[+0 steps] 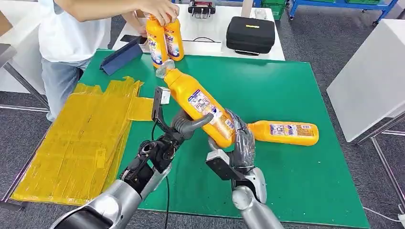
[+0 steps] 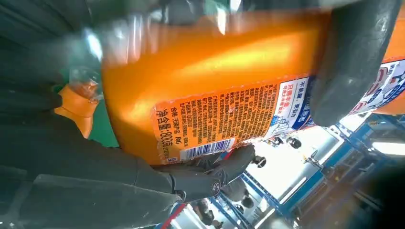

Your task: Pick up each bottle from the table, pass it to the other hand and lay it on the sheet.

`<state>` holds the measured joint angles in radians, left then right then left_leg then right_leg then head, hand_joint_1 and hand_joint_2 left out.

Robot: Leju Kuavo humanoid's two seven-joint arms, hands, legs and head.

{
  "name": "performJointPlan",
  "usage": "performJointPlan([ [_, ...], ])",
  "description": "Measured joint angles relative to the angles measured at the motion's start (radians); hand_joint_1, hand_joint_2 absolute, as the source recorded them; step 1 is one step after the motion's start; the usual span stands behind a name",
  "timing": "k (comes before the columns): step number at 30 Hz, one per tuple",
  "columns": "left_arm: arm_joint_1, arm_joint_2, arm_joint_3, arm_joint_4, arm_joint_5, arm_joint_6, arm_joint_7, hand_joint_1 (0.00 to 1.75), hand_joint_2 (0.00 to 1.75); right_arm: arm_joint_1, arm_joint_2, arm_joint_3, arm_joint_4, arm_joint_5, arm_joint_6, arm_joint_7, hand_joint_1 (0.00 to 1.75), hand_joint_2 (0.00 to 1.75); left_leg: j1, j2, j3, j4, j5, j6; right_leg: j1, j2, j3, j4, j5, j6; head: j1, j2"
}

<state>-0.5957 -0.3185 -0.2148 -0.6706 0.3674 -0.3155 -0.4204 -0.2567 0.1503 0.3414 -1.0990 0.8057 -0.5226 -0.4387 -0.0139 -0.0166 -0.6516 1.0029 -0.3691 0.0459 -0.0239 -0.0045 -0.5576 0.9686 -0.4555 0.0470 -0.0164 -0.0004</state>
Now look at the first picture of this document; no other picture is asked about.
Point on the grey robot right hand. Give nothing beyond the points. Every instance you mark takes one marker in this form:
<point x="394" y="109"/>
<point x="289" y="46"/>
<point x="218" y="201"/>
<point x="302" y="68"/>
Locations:
<point x="245" y="148"/>

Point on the person's left hand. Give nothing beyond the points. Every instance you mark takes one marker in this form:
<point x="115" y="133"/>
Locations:
<point x="141" y="30"/>

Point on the person's right hand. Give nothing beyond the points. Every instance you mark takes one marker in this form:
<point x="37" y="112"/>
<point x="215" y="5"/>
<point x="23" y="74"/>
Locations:
<point x="158" y="8"/>

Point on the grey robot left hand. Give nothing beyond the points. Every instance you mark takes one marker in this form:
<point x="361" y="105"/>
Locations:
<point x="183" y="126"/>

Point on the orange drink bottle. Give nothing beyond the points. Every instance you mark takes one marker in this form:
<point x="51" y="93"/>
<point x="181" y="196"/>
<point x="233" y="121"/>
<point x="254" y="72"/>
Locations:
<point x="175" y="36"/>
<point x="189" y="91"/>
<point x="261" y="131"/>
<point x="153" y="33"/>

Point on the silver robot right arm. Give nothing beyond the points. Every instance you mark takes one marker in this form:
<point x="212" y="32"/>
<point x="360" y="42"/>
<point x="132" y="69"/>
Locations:
<point x="253" y="208"/>

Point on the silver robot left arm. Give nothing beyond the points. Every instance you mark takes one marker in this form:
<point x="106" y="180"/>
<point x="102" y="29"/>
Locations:
<point x="120" y="202"/>

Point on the black phone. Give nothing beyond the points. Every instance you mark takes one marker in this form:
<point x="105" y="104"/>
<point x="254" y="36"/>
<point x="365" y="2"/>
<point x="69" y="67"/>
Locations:
<point x="131" y="38"/>

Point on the blue folding case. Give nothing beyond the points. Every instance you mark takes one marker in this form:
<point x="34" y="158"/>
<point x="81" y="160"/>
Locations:
<point x="120" y="59"/>

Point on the black and red device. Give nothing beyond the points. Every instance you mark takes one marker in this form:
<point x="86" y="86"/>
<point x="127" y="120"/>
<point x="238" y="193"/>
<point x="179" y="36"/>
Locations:
<point x="202" y="8"/>

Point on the green table mat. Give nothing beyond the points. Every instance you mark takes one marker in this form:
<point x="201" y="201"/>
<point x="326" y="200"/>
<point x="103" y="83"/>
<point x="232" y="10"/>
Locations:
<point x="269" y="88"/>

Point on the person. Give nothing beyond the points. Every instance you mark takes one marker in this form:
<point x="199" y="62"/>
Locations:
<point x="69" y="41"/>

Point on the black zip carry case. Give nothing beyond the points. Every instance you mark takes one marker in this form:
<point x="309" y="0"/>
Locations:
<point x="250" y="34"/>

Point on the clear plastic item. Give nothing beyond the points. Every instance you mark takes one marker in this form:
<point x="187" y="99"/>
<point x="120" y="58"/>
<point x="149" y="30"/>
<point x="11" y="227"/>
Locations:
<point x="261" y="14"/>

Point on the yellow plastic sheet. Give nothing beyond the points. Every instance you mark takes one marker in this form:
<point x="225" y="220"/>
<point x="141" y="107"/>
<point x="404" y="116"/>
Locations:
<point x="79" y="142"/>

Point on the green plastic crate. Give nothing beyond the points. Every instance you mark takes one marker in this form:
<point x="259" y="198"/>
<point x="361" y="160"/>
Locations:
<point x="276" y="11"/>

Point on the brown cardboard piece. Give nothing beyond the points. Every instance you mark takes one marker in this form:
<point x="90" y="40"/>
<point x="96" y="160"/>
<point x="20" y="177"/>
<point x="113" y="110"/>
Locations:
<point x="4" y="24"/>

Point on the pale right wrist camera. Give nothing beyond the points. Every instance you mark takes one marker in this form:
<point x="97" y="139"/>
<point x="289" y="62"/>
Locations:
<point x="221" y="166"/>

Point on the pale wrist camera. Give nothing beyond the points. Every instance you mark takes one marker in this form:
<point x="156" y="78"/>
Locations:
<point x="156" y="107"/>
<point x="221" y="166"/>

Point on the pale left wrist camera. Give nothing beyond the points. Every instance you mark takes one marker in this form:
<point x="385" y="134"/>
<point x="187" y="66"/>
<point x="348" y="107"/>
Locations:
<point x="156" y="107"/>

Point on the pale wooden post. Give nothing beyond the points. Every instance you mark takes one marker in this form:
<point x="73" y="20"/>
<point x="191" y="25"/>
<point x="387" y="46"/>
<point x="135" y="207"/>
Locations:
<point x="247" y="8"/>

